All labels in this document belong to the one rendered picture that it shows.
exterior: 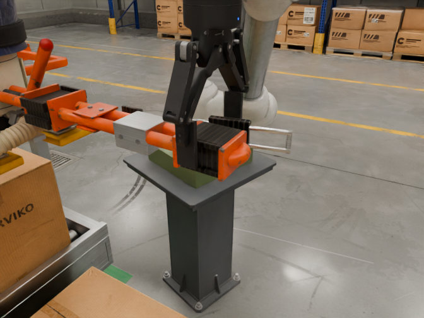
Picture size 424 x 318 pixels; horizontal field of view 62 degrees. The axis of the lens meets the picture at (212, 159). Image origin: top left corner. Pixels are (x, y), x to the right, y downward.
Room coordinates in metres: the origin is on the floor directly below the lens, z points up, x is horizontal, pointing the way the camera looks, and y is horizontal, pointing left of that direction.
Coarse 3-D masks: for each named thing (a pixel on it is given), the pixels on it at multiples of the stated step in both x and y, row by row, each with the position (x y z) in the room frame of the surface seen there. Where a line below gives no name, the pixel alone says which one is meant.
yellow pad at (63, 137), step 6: (72, 126) 0.79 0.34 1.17; (42, 132) 0.77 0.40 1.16; (48, 132) 0.77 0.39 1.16; (54, 132) 0.76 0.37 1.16; (60, 132) 0.76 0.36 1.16; (66, 132) 0.77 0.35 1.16; (72, 132) 0.77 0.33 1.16; (78, 132) 0.77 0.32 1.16; (84, 132) 0.79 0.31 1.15; (90, 132) 0.80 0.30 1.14; (48, 138) 0.75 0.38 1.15; (54, 138) 0.74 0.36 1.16; (60, 138) 0.74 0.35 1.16; (66, 138) 0.74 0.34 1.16; (72, 138) 0.76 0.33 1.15; (78, 138) 0.77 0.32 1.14; (54, 144) 0.74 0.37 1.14; (60, 144) 0.73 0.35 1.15
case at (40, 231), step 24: (24, 168) 0.97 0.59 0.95; (48, 168) 1.01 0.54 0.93; (0, 192) 0.87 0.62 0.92; (24, 192) 0.92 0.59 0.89; (48, 192) 0.99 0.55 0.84; (0, 216) 0.85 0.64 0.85; (24, 216) 0.90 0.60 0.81; (48, 216) 0.97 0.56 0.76; (0, 240) 0.83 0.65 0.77; (24, 240) 0.89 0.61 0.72; (48, 240) 0.95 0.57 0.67; (0, 264) 0.81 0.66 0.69; (24, 264) 0.87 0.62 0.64; (0, 288) 0.79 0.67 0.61
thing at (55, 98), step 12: (24, 96) 0.63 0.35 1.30; (36, 96) 0.65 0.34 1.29; (48, 96) 0.66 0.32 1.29; (60, 96) 0.66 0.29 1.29; (72, 96) 0.63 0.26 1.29; (84, 96) 0.66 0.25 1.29; (24, 108) 0.63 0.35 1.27; (36, 108) 0.60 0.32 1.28; (48, 108) 0.59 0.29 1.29; (72, 108) 0.63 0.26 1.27; (36, 120) 0.60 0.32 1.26; (48, 120) 0.59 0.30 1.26; (60, 120) 0.60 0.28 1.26
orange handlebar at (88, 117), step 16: (32, 64) 0.94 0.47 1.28; (48, 64) 0.96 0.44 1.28; (64, 64) 1.00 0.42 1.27; (0, 96) 0.69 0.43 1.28; (16, 96) 0.68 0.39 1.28; (64, 112) 0.59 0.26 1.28; (80, 112) 0.57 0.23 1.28; (96, 112) 0.57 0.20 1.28; (112, 112) 0.59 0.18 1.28; (80, 128) 0.57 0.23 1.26; (96, 128) 0.55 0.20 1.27; (112, 128) 0.53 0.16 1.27; (160, 144) 0.48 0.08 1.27; (240, 160) 0.43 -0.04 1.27
